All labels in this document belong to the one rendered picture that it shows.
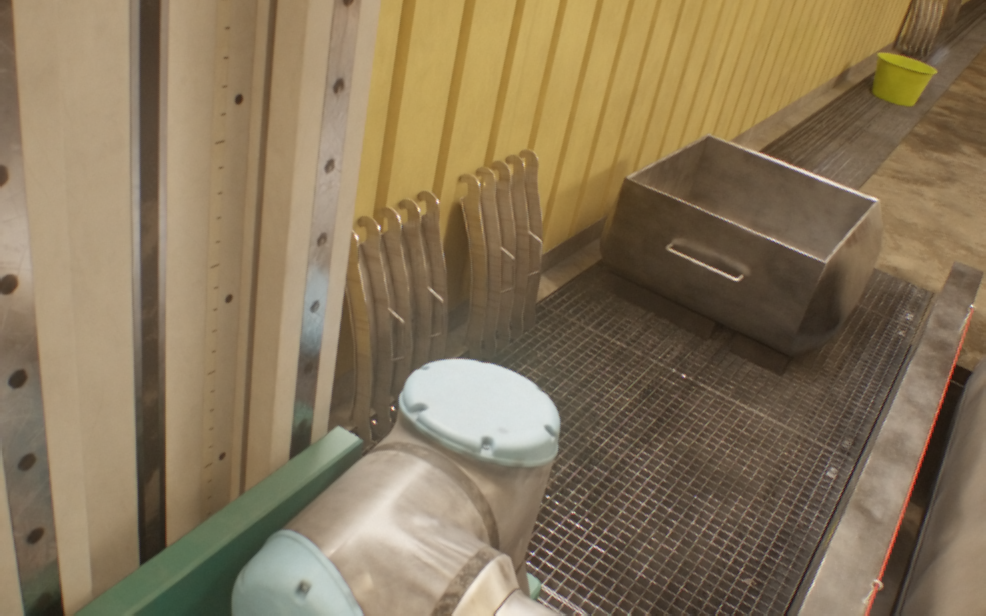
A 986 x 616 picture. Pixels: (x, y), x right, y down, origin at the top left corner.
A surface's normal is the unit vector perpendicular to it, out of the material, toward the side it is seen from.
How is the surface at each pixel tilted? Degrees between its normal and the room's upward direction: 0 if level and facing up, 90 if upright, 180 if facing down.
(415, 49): 90
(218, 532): 0
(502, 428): 5
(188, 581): 90
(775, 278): 90
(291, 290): 90
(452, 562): 0
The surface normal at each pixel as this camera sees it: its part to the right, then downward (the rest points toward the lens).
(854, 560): 0.13, -0.85
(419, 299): -0.55, 0.33
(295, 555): -0.13, -0.89
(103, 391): 0.83, 0.40
